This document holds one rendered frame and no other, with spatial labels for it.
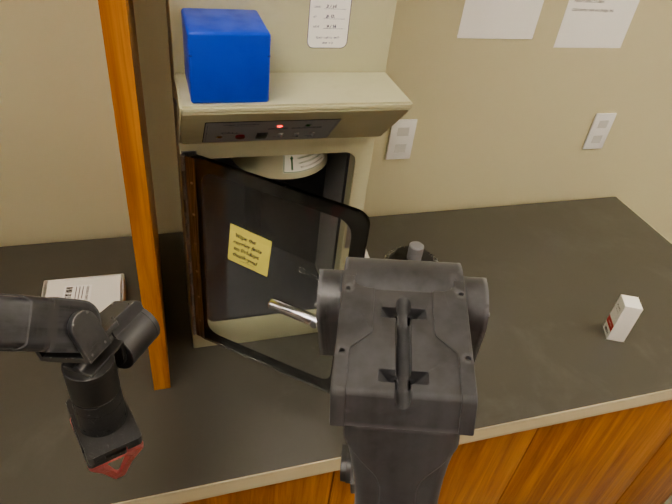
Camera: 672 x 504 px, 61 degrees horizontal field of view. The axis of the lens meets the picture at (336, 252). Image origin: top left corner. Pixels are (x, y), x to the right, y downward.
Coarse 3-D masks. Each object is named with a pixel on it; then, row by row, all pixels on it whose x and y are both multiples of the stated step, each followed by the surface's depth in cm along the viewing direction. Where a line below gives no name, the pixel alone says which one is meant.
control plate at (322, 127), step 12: (288, 120) 79; (300, 120) 79; (312, 120) 80; (324, 120) 81; (336, 120) 81; (204, 132) 79; (216, 132) 80; (228, 132) 81; (240, 132) 81; (252, 132) 82; (264, 132) 83; (276, 132) 83; (288, 132) 84; (300, 132) 85; (324, 132) 86
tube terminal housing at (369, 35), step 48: (192, 0) 75; (240, 0) 76; (288, 0) 78; (384, 0) 82; (288, 48) 82; (384, 48) 86; (192, 144) 87; (240, 144) 89; (288, 144) 92; (336, 144) 94; (192, 336) 115
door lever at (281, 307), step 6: (270, 300) 89; (276, 300) 89; (270, 306) 89; (276, 306) 89; (282, 306) 88; (288, 306) 89; (294, 306) 89; (282, 312) 89; (288, 312) 88; (294, 312) 88; (300, 312) 88; (306, 312) 88; (294, 318) 88; (300, 318) 88; (306, 318) 87; (312, 318) 87; (312, 324) 87
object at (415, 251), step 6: (408, 246) 109; (414, 246) 104; (420, 246) 104; (396, 252) 107; (402, 252) 107; (408, 252) 105; (414, 252) 104; (420, 252) 104; (426, 252) 108; (390, 258) 107; (396, 258) 106; (402, 258) 106; (408, 258) 105; (414, 258) 105; (420, 258) 105; (426, 258) 106; (432, 258) 107
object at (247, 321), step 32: (224, 192) 87; (256, 192) 84; (288, 192) 82; (224, 224) 91; (256, 224) 88; (288, 224) 85; (320, 224) 82; (352, 224) 80; (224, 256) 95; (288, 256) 89; (320, 256) 86; (352, 256) 83; (224, 288) 99; (256, 288) 96; (288, 288) 93; (224, 320) 104; (256, 320) 100; (288, 320) 97; (256, 352) 106; (288, 352) 102; (320, 384) 103
